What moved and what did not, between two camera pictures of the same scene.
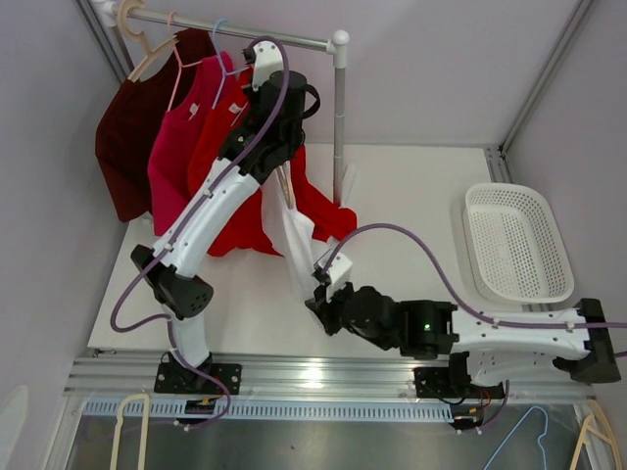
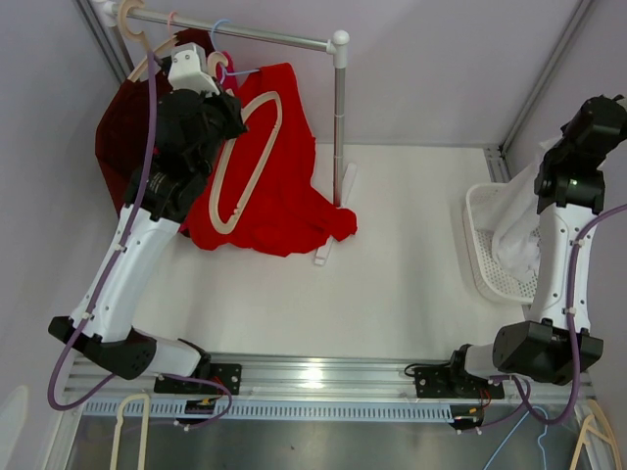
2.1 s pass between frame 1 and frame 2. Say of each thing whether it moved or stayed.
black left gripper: moved
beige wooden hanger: moved
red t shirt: moved
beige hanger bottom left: stayed
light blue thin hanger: stayed
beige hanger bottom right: stayed
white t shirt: moved
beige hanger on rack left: stayed
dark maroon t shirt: stayed
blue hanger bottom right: stayed
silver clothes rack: stayed
